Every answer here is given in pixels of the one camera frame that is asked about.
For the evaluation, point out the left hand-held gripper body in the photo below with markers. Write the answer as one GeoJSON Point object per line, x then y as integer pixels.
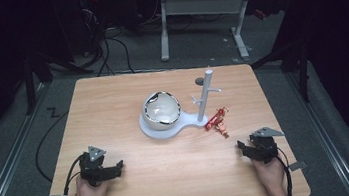
{"type": "Point", "coordinates": [92, 167]}

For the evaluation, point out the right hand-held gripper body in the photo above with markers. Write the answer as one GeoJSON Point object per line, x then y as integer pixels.
{"type": "Point", "coordinates": [265, 145]}

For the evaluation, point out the person's right hand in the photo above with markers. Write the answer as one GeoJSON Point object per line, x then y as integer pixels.
{"type": "Point", "coordinates": [270, 173]}

